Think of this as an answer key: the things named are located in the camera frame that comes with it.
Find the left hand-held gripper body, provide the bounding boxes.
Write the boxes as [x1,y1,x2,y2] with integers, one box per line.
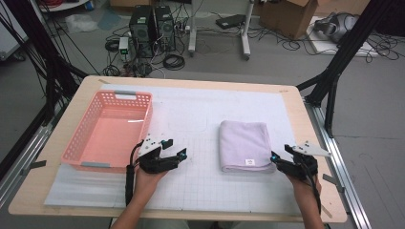
[138,134,181,175]

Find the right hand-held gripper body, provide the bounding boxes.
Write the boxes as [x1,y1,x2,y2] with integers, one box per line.
[276,141,332,182]

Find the lilac printed towel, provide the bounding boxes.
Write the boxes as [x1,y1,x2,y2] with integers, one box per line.
[219,119,277,175]

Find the pink plastic basket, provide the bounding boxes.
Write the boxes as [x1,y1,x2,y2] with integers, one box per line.
[61,90,154,175]

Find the person's left hand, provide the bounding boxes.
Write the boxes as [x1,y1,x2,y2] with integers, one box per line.
[133,166,168,199]

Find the person's right hand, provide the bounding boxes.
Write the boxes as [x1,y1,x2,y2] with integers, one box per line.
[286,175,323,204]

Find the white grid mat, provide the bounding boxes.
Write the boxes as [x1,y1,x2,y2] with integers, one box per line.
[43,83,302,216]

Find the person's grey trousers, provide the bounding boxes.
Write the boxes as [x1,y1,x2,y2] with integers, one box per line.
[111,218,278,229]

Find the white floor board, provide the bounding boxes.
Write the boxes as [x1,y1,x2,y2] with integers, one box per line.
[307,15,380,58]

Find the small white power device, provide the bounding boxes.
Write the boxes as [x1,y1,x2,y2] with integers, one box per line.
[117,36,131,61]

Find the white metal stand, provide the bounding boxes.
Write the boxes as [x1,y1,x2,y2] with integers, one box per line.
[187,0,256,61]

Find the black computer tower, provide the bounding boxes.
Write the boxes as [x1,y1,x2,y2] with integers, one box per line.
[128,4,157,60]
[154,5,177,53]

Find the open cardboard box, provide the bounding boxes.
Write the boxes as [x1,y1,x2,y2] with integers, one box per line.
[259,0,319,41]

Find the grey headset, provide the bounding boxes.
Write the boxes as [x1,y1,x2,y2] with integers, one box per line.
[313,11,359,44]

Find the flat black device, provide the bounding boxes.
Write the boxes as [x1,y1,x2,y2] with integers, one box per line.
[215,13,246,31]

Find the clear plastic bag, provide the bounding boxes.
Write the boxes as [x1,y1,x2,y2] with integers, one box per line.
[65,12,99,34]

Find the round white table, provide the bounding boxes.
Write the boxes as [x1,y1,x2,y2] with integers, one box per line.
[37,0,90,13]

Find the white cabinet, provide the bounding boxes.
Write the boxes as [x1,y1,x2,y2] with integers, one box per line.
[0,12,30,61]

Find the black sleeved gripper cable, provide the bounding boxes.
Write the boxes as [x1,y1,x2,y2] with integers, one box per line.
[125,139,145,208]

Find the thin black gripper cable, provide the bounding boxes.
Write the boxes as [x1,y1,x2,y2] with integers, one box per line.
[302,165,323,214]

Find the aluminium rail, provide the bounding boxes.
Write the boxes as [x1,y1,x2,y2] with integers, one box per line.
[304,96,373,229]
[0,104,65,208]

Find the coiled black cable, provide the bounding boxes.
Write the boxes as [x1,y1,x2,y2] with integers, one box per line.
[162,53,186,72]

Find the black metal frame post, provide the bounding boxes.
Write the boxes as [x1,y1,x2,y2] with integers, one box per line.
[295,0,405,139]
[0,0,90,179]

